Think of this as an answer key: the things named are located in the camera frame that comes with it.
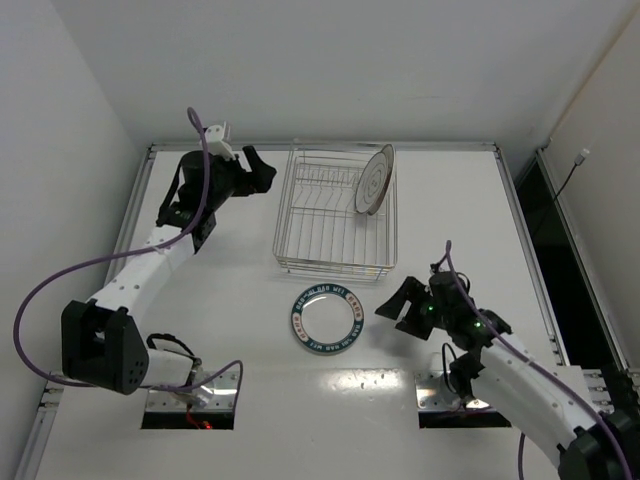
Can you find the metal base plate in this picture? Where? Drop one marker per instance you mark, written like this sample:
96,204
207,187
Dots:
218,396
434,397

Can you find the silver wire dish rack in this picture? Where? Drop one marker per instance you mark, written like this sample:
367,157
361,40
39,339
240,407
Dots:
318,232

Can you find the orange sunburst plate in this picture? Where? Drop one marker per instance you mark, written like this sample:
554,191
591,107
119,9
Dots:
389,153

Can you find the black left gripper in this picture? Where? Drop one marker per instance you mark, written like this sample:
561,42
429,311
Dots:
245,176

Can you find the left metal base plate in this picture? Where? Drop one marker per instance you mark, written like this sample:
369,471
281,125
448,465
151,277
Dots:
218,396

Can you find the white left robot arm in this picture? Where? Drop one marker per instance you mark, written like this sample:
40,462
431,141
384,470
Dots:
101,342

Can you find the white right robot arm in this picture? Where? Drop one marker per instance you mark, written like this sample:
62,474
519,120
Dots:
578,440

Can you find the teal rimmed text plate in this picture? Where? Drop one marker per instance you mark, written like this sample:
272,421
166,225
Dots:
327,319

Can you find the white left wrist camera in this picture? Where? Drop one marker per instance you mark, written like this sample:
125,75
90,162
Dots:
216,141

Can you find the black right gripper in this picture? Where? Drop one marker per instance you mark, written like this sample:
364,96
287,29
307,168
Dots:
417,310

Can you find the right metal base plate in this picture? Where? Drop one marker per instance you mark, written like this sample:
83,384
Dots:
434,397

